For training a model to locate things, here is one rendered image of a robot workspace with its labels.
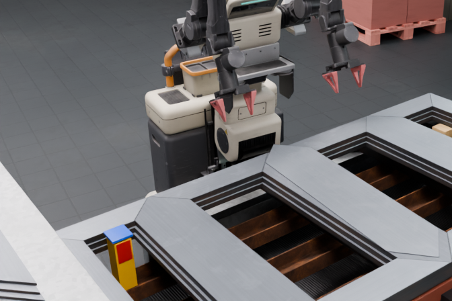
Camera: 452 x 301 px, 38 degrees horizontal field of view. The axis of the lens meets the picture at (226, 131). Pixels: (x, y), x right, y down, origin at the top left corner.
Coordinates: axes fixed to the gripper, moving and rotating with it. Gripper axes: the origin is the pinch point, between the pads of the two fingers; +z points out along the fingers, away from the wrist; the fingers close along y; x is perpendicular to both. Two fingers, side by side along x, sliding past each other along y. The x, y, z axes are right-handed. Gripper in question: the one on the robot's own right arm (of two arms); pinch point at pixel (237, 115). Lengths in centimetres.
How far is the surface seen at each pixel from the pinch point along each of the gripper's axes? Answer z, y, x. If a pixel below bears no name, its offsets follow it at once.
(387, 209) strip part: 36, 19, -41
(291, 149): 15.2, 15.4, -0.6
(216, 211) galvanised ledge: 29.2, -10.8, 12.5
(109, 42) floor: -96, 70, 409
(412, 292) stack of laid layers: 51, 4, -64
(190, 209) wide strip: 22.7, -28.3, -15.3
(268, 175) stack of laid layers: 20.3, 0.6, -9.7
